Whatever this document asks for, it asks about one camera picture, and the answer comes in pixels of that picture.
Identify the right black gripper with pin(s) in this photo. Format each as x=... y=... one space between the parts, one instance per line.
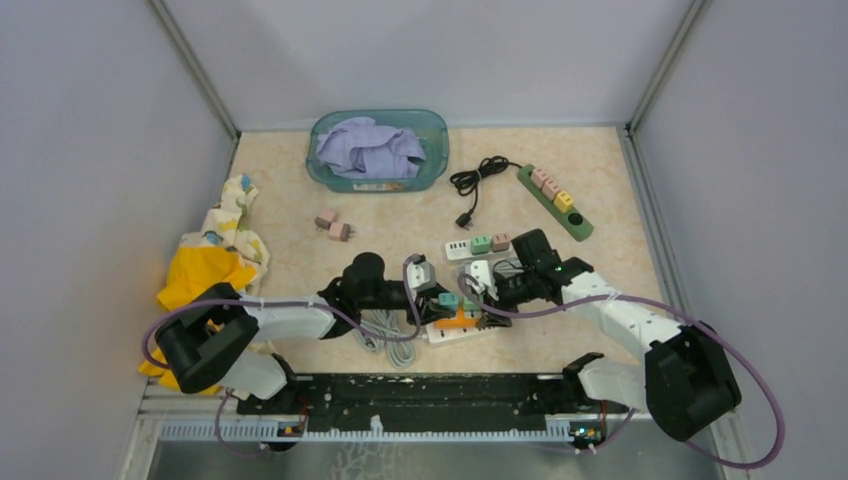
x=499 y=304

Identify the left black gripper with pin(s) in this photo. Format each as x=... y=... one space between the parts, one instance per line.
x=430 y=309

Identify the teal plug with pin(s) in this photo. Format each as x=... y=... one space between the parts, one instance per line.
x=449 y=301

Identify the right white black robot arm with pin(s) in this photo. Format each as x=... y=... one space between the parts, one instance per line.
x=681 y=376

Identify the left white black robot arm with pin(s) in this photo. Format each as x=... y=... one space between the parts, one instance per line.
x=207 y=342

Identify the green plug on small strip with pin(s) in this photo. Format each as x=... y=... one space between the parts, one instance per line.
x=480 y=245

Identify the pink plug on small strip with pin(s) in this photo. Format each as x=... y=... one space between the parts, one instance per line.
x=500 y=242

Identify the yellow plug on green strip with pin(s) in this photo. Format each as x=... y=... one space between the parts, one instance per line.
x=563 y=203

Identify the pink plug on green strip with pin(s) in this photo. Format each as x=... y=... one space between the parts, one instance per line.
x=539 y=176

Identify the orange power strip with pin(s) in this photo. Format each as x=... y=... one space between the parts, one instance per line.
x=462 y=320

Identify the small white power strip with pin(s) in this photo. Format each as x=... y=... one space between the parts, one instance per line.
x=460 y=250

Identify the green power strip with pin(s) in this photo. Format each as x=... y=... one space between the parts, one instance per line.
x=574 y=222

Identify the lavender crumpled cloth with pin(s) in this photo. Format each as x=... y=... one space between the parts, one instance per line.
x=360 y=148

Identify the teal plastic basin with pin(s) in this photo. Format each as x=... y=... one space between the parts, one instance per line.
x=432 y=132

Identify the patterned cream cloth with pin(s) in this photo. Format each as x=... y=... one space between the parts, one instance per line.
x=226 y=225

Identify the yellow cloth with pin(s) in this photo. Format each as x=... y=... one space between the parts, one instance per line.
x=194 y=269

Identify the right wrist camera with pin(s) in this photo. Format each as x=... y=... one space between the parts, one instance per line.
x=483 y=282

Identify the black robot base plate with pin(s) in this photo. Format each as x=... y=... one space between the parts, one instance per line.
x=428 y=403

